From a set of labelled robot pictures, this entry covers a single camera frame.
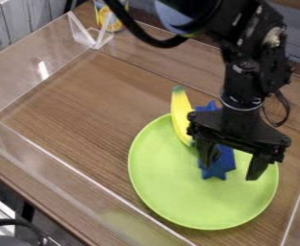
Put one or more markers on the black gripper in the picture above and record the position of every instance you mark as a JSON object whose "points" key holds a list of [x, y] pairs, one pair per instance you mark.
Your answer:
{"points": [[240, 130]]}

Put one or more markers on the yellow toy banana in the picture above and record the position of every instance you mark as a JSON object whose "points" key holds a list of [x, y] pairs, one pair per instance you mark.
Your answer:
{"points": [[180, 109]]}

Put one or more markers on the blue star-shaped block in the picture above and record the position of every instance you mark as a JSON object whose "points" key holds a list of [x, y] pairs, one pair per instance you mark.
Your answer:
{"points": [[221, 163]]}

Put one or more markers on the clear acrylic enclosure wall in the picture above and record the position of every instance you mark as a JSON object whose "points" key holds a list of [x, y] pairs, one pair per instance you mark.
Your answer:
{"points": [[73, 105]]}

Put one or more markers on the yellow labelled tin can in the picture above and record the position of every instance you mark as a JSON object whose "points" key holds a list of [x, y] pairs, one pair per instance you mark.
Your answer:
{"points": [[105, 18]]}

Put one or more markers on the green round plate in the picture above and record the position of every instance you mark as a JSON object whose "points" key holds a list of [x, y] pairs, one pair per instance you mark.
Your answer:
{"points": [[166, 180]]}

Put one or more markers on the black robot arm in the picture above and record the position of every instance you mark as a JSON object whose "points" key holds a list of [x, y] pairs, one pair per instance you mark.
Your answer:
{"points": [[248, 28]]}

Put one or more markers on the clear acrylic corner bracket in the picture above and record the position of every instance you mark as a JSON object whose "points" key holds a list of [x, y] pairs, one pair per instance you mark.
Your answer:
{"points": [[90, 37]]}

